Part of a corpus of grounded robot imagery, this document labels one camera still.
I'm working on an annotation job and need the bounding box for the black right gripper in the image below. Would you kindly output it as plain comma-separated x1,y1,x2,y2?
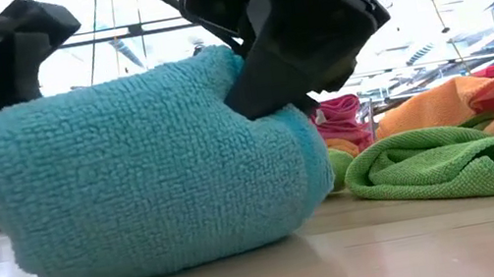
208,0,404,126

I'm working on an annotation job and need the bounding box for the orange microfiber towel with label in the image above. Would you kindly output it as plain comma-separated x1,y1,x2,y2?
324,133,361,162

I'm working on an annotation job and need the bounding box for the small green microfiber towel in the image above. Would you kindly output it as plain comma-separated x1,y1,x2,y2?
325,144,359,194

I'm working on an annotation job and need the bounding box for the blue microfiber towel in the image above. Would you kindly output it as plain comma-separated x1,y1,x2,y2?
0,30,346,277

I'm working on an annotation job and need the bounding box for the large green microfiber towel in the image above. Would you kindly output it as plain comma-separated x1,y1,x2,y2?
339,116,494,220

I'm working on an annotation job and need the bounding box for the red rounded background object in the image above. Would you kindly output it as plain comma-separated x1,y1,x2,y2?
469,64,494,82

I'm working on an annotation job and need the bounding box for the yellowish hanging rope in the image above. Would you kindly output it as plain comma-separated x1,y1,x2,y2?
105,0,128,77

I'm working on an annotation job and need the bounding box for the dark hanging cable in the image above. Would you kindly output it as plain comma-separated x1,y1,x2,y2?
77,0,114,86

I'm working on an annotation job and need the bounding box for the thin hanging cord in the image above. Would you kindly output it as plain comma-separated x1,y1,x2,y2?
422,0,470,79

